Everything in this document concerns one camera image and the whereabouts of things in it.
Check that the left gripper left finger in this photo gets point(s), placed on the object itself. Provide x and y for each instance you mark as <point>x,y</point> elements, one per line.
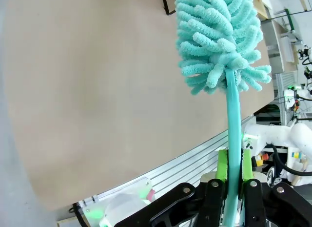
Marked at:
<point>214,202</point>

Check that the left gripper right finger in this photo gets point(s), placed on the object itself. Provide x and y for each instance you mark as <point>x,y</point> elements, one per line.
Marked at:
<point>253,202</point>

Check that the teal microfibre duster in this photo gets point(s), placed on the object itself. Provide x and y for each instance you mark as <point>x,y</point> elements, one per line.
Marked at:
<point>219,29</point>

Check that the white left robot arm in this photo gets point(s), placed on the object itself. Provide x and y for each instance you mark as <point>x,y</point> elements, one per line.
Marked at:
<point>273,136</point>

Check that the red yellow emergency stop button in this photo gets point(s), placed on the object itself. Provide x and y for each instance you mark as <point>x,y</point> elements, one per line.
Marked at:
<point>260,159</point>

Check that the clear acrylic plate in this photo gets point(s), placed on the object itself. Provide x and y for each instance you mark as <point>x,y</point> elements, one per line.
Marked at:
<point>122,202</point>

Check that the green black bar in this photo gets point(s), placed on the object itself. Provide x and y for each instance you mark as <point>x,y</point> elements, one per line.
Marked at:
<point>290,19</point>

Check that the aluminium table edge rail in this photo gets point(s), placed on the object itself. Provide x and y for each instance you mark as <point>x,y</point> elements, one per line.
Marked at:
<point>185,161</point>

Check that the light wooden board frame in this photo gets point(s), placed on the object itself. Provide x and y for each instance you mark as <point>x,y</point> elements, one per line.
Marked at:
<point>265,5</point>

